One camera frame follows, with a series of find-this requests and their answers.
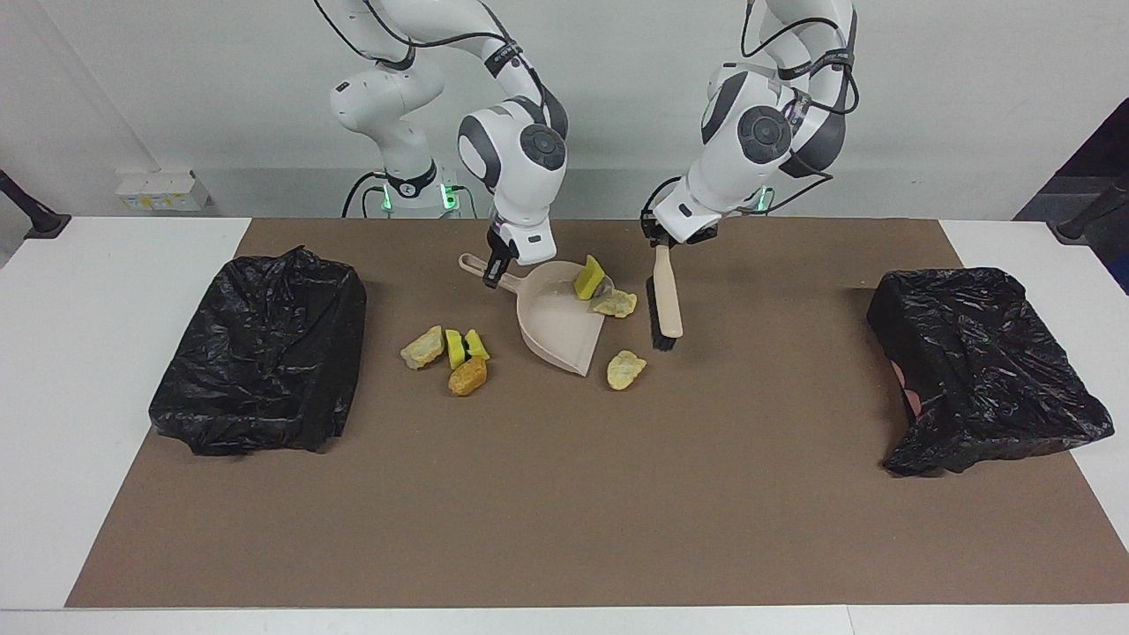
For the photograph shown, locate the beige brush black bristles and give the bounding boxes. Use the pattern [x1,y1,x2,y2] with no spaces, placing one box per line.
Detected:
[646,243,684,352]

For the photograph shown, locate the beige plastic dustpan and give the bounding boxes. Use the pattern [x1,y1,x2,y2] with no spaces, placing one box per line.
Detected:
[458,252,609,377]

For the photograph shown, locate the yellow sponge with green pad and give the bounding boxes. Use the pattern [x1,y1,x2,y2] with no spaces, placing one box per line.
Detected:
[573,255,608,301]
[445,329,490,370]

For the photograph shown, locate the crusty bread piece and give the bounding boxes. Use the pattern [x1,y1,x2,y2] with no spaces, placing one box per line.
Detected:
[589,289,638,319]
[606,350,647,392]

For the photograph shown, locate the pale bread chunk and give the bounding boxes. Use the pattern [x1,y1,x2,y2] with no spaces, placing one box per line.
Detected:
[400,325,446,370]

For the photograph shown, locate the orange brown bread roll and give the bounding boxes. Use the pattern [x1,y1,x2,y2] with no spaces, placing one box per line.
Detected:
[447,355,488,397]

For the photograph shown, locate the bin with black bag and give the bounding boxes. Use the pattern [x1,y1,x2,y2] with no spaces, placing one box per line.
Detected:
[148,246,368,457]
[866,267,1115,477]

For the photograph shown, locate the brown table mat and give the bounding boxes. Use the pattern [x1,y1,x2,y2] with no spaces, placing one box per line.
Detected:
[64,218,1129,609]

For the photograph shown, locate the black stand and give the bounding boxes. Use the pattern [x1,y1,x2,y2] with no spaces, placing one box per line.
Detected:
[0,168,71,241]
[1050,172,1129,246]

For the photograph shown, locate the white wall socket box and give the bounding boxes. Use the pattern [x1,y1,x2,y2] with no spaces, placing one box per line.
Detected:
[116,170,211,211]

